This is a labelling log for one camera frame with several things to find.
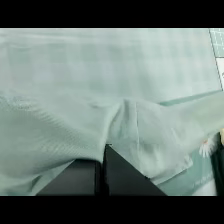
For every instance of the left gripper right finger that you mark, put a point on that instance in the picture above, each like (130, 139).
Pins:
(126, 178)

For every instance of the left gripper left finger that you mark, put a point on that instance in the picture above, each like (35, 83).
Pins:
(76, 180)

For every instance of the pale green shirt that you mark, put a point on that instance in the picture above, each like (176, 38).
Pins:
(83, 100)

